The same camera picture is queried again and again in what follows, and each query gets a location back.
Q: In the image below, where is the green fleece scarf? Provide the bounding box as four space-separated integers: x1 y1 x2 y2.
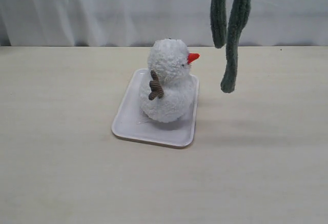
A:
210 0 251 93

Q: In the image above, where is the white plush snowman toy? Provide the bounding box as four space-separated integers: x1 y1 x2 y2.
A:
138 38 200 123

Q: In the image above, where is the white rectangular tray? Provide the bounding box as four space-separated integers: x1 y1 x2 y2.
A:
111 68 199 149

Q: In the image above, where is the white curtain backdrop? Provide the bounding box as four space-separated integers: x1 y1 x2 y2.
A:
1 0 327 47

